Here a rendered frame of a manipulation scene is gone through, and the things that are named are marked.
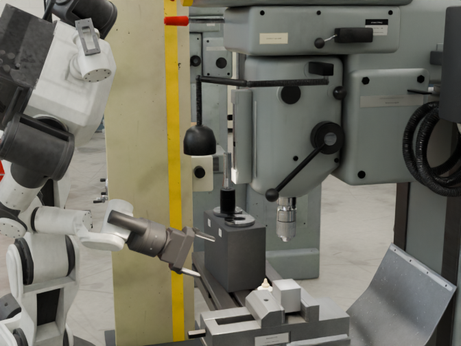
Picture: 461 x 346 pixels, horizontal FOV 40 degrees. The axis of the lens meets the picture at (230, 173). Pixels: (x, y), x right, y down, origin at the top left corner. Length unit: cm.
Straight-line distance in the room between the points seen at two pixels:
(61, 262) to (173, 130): 138
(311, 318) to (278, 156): 41
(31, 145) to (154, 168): 179
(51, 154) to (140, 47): 171
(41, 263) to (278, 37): 100
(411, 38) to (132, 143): 196
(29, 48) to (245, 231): 77
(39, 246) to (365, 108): 102
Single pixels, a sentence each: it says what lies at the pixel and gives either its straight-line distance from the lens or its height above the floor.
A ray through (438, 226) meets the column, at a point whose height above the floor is 121.
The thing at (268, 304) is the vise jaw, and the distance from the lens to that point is 155.
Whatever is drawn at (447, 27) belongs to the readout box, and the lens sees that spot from 127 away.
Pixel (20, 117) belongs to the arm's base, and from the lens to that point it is 152.
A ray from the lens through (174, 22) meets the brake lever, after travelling 149.
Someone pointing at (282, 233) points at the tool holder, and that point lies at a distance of 152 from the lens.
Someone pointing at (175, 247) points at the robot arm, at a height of 113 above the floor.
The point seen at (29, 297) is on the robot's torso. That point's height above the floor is 92.
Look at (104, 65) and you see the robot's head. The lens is 148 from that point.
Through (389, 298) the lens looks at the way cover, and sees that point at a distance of 178.
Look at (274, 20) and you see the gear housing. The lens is 132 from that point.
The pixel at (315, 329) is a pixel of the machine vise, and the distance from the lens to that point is 159.
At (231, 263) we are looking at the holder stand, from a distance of 185.
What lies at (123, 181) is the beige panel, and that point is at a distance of 320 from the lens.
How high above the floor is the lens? 170
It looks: 13 degrees down
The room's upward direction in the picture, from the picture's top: straight up
